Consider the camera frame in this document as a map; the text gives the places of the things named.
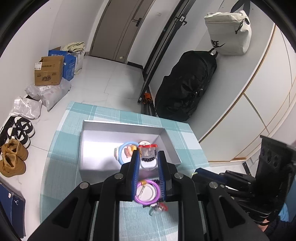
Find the red rimmed pin badge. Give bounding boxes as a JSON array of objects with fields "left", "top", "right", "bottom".
[{"left": 138, "top": 141, "right": 158, "bottom": 171}]

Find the light blue ring bracelet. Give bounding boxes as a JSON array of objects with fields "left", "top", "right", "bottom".
[{"left": 114, "top": 141, "right": 139, "bottom": 165}]

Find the white pin badge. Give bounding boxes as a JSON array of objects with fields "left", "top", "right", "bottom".
[{"left": 137, "top": 183, "right": 157, "bottom": 202}]

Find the small red clear charm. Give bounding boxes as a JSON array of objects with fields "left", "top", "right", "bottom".
[{"left": 149, "top": 202, "right": 168, "bottom": 216}]

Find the pink pig toy charm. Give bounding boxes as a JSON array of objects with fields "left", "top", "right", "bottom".
[{"left": 124, "top": 145, "right": 137, "bottom": 158}]

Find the grey open phone box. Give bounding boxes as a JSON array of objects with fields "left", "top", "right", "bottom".
[{"left": 79, "top": 120, "right": 181, "bottom": 184}]

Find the teal plaid tablecloth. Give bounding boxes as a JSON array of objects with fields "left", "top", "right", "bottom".
[{"left": 41, "top": 102, "right": 208, "bottom": 240}]

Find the orange black tool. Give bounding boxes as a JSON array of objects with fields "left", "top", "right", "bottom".
[{"left": 142, "top": 92, "right": 152, "bottom": 104}]

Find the black backpack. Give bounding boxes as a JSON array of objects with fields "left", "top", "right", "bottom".
[{"left": 154, "top": 48, "right": 218, "bottom": 122}]

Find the grey plastic parcel bag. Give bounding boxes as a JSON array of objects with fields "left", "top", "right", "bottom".
[{"left": 25, "top": 78, "right": 71, "bottom": 112}]

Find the blue cardboard box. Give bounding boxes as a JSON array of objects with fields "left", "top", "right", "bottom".
[{"left": 48, "top": 49, "right": 76, "bottom": 81}]

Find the silver plastic parcel bag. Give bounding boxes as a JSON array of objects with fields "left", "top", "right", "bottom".
[{"left": 10, "top": 97, "right": 42, "bottom": 120}]

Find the black white sneaker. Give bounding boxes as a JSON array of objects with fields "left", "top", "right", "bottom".
[
  {"left": 6, "top": 127, "right": 31, "bottom": 148},
  {"left": 14, "top": 116, "right": 35, "bottom": 138}
]

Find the tan suede boot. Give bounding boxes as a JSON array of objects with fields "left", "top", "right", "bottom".
[
  {"left": 1, "top": 138, "right": 29, "bottom": 161},
  {"left": 1, "top": 153, "right": 26, "bottom": 178}
]

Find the brown cardboard box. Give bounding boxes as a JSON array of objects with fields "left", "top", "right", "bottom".
[{"left": 34, "top": 56, "right": 64, "bottom": 86}]

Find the beige tote bag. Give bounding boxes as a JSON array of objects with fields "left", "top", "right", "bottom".
[{"left": 62, "top": 42, "right": 85, "bottom": 75}]

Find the blue Jordan shoe box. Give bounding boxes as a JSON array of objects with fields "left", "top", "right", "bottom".
[{"left": 1, "top": 183, "right": 26, "bottom": 238}]

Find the grey brown door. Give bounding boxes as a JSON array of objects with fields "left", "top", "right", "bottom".
[{"left": 89, "top": 0, "right": 154, "bottom": 63}]

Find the white Nike bag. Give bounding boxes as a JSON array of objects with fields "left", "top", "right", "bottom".
[{"left": 204, "top": 10, "right": 252, "bottom": 55}]

